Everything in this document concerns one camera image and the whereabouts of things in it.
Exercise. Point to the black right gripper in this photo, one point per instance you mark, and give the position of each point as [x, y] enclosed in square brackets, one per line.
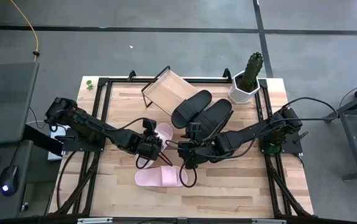
[193, 154]

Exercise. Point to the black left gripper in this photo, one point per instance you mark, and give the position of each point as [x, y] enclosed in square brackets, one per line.
[148, 147]

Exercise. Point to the pink slide sandal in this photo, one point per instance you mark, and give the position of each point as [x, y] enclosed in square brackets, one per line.
[159, 176]
[165, 132]

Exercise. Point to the black slide sandal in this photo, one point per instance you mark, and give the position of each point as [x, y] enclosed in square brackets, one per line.
[190, 107]
[215, 113]

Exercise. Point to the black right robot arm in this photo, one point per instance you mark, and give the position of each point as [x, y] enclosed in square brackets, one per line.
[243, 137]

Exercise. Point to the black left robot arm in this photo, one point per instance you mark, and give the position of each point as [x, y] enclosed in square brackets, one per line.
[88, 124]

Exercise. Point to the white hexagonal plant pot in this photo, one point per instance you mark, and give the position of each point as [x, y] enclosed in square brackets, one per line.
[235, 93]

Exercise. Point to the white box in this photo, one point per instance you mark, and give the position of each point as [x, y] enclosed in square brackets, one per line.
[53, 155]

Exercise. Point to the green cactus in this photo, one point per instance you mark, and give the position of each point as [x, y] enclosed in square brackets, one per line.
[252, 71]

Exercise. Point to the dark grey desk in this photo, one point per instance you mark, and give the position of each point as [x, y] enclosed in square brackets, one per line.
[35, 193]

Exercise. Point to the black computer mouse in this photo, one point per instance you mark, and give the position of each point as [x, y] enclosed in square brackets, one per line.
[10, 177]

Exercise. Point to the grey desk panel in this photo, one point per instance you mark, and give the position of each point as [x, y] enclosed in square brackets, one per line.
[3, 99]

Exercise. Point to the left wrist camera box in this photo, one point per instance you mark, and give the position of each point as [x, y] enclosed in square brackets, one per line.
[149, 126]

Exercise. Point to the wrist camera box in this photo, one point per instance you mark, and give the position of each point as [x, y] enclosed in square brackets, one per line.
[149, 126]
[195, 128]

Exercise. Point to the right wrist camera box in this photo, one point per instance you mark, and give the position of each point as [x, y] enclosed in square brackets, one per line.
[195, 128]

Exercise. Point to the wooden shelf black metal frame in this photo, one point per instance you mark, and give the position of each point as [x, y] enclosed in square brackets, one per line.
[165, 91]

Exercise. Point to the black aluminium table frame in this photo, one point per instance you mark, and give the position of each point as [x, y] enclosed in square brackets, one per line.
[125, 80]

